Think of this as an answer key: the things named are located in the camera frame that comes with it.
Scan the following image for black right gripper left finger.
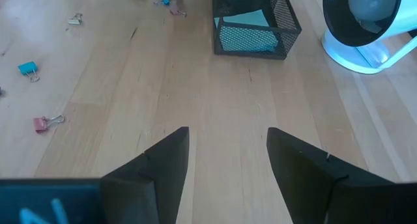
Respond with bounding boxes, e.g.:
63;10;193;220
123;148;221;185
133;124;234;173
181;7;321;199
0;126;190;224

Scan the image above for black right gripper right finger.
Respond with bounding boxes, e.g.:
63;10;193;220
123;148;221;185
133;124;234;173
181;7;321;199
266;126;417;224

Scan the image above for teal sticky note pad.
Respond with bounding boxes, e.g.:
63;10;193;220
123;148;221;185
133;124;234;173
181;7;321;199
214;8;280;54

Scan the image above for white binder clip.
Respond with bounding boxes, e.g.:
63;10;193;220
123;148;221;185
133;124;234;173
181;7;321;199
67;12;83;25

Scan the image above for black mesh desk organizer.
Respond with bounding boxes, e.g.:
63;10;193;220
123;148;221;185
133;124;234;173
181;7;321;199
211;0;302;61

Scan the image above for pink striped binder clip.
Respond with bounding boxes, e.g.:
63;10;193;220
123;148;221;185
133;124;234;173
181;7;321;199
33;115;65;134

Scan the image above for teal binder clip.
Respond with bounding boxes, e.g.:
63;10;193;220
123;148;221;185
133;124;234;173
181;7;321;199
18;61;40;83

